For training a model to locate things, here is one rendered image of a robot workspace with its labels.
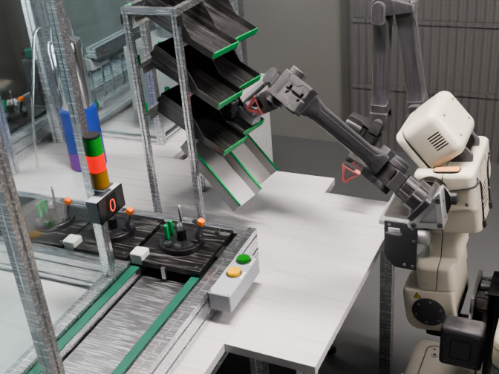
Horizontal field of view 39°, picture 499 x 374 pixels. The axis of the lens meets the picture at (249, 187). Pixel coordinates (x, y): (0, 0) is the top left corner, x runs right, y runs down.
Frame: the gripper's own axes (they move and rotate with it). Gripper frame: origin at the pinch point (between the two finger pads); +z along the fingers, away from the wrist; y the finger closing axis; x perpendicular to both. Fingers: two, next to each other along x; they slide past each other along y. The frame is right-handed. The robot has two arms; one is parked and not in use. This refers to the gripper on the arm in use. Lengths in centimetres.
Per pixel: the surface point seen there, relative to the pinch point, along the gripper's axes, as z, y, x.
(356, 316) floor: 51, -66, 113
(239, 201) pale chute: 9.0, 14.7, 27.1
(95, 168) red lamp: 2, 66, -3
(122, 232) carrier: 30, 48, 20
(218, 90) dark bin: -1.9, 14.1, -9.3
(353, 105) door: 121, -229, 35
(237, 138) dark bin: 3.3, 9.6, 7.3
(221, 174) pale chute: 12.5, 14.0, 16.8
